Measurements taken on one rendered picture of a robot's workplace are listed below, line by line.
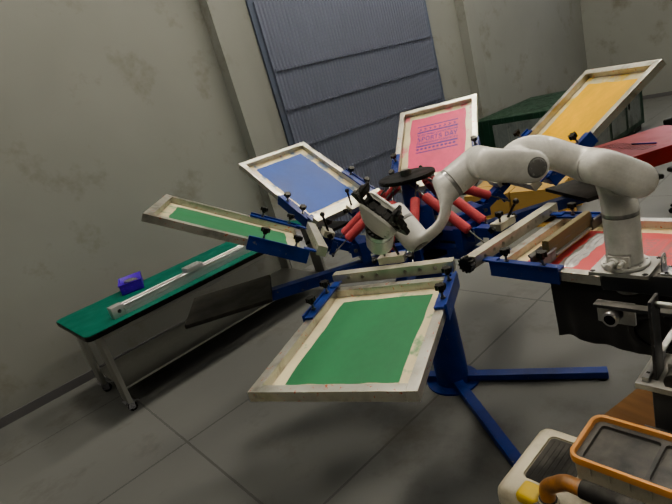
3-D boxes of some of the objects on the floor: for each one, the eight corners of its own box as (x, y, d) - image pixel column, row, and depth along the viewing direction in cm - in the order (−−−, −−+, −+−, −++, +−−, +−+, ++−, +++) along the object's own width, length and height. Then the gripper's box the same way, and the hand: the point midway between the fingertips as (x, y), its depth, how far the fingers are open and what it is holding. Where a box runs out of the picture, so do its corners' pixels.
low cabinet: (536, 141, 930) (529, 97, 906) (646, 128, 789) (642, 75, 765) (478, 173, 812) (468, 123, 787) (596, 164, 671) (589, 103, 646)
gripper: (397, 258, 121) (400, 233, 105) (344, 218, 126) (339, 188, 110) (416, 236, 123) (422, 208, 106) (362, 197, 127) (360, 164, 111)
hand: (379, 199), depth 109 cm, fingers open, 8 cm apart
